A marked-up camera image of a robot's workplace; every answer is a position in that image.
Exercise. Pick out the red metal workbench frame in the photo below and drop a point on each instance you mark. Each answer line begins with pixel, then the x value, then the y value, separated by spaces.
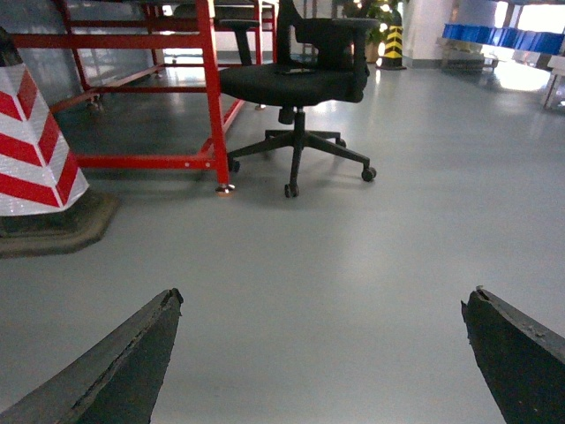
pixel 153 31

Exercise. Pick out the yellow black striped bollard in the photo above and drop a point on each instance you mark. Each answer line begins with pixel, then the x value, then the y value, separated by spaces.
pixel 392 58

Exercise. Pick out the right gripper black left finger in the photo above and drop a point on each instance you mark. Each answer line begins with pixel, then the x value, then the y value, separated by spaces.
pixel 118 380

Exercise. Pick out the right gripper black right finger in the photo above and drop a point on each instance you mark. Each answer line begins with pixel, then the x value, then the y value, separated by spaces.
pixel 521 360

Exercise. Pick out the red white traffic cone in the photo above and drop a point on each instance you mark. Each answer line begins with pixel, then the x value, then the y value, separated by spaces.
pixel 47 205

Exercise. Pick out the green potted plant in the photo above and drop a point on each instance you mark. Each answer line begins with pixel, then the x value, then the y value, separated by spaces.
pixel 386 12

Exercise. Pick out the black office chair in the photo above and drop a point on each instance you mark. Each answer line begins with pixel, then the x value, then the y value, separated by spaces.
pixel 317 60

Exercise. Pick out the row of blue bins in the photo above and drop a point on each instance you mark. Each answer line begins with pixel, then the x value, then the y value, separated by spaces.
pixel 507 37

